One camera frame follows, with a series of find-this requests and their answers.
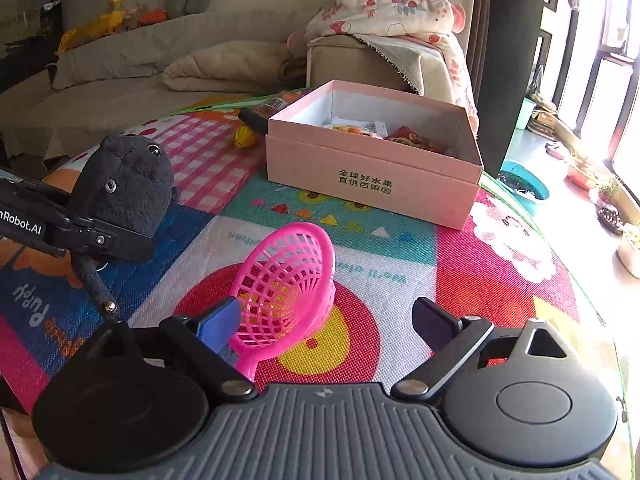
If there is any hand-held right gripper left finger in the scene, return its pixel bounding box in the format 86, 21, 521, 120
90, 296, 257, 402

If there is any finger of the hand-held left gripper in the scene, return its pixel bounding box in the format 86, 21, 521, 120
0, 169, 76, 209
46, 216, 154, 263

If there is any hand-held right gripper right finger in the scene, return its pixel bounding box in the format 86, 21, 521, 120
390, 296, 568, 401

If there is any black plush toy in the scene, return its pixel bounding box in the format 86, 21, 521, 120
66, 132, 180, 321

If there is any pink plastic basket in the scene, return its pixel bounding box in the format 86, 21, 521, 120
227, 222, 337, 381

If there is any pink cardboard box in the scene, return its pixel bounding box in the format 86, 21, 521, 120
265, 79, 485, 231

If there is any yellow toy fruit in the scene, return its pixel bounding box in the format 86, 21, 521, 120
233, 124, 257, 150

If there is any colourful play mat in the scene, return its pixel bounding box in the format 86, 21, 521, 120
0, 87, 628, 480

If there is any beige sofa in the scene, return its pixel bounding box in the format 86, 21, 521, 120
0, 10, 481, 171

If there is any dark glass cabinet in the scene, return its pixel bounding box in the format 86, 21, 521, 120
0, 0, 64, 94

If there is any teal basin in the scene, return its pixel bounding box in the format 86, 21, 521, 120
496, 159, 550, 204

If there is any yellow plush toy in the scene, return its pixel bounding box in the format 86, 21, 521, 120
57, 0, 126, 54

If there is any red snack packet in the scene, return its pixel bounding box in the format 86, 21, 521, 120
387, 126, 451, 157

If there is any brown plush toy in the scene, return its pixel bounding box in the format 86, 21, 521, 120
122, 5, 149, 29

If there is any dark plant pot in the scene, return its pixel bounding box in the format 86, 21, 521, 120
596, 204, 624, 234

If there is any white plant pot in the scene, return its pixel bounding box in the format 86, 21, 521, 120
616, 225, 640, 279

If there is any pink plant pot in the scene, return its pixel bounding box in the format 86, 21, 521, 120
566, 159, 599, 191

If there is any beige folded blanket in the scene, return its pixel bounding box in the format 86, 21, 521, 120
162, 42, 307, 94

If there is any white snack packet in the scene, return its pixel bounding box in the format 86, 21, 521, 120
322, 115, 388, 136

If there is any green plastic bucket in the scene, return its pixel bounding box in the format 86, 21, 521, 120
512, 97, 537, 131

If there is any grey cloth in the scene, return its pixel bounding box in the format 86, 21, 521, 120
352, 35, 451, 97

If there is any dark curtain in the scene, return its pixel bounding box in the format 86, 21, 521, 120
472, 0, 552, 177

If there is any floral quilt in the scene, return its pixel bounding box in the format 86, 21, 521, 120
287, 0, 481, 133

